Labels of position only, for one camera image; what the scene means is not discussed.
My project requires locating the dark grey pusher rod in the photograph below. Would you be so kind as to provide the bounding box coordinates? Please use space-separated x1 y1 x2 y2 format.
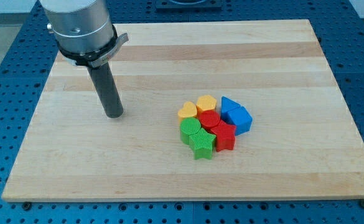
87 63 124 118

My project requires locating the green star block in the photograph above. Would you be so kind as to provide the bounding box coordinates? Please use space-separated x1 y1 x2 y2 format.
189 128 216 160

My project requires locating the red cylinder block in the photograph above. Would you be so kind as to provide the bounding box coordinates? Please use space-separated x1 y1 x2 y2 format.
199 110 220 131

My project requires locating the wooden board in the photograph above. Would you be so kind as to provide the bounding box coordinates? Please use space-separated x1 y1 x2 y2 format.
2 19 364 202

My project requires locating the green cylinder block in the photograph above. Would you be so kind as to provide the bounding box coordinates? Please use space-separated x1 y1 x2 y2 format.
179 118 201 145

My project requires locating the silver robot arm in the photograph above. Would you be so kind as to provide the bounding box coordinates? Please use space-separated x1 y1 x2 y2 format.
40 0 129 118

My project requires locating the blue triangle block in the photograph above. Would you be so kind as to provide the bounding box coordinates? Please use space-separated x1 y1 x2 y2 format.
220 96 241 120

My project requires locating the blue pentagon block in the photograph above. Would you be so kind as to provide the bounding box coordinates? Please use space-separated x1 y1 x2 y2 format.
226 106 253 136

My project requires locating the red star block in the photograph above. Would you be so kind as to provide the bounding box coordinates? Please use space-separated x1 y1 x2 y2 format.
210 120 236 152

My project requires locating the black mounting plate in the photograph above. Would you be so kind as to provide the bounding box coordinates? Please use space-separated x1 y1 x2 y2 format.
155 0 222 11

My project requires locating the yellow heart block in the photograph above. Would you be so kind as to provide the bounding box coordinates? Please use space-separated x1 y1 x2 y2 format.
177 101 197 123

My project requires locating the yellow hexagon block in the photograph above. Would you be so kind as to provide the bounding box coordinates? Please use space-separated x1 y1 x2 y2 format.
196 95 217 114

